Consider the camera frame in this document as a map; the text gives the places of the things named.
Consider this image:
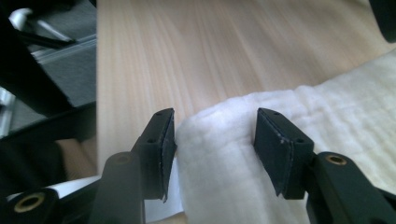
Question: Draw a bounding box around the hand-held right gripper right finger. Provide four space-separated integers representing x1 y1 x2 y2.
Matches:
253 107 315 201

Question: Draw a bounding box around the cream muslin cloth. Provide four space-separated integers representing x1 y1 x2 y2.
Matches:
174 50 396 224

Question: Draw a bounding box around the aluminium rail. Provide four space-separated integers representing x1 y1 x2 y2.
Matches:
31 33 98 65

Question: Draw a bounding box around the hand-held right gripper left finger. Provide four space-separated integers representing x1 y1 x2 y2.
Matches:
132 107 177 202

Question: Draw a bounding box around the white label strip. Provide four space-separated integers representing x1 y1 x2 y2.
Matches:
6 157 185 224

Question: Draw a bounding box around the white round object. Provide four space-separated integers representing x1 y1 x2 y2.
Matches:
8 7 34 31

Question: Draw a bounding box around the black stand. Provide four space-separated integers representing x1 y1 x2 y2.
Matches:
0 8 76 118

